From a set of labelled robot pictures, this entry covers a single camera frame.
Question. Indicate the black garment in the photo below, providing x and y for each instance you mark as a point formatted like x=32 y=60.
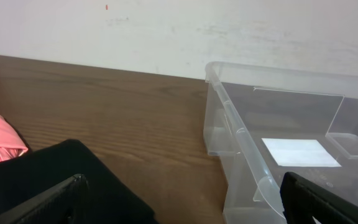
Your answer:
x=110 y=201

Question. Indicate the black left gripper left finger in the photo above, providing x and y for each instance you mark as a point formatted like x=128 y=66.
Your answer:
x=64 y=203

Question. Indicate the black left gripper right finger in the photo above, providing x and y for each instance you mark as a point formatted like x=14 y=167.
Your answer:
x=307 y=203

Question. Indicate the white label in container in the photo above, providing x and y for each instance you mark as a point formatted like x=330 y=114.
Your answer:
x=299 y=153

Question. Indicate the clear plastic storage container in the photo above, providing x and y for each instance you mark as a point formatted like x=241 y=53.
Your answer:
x=264 y=122

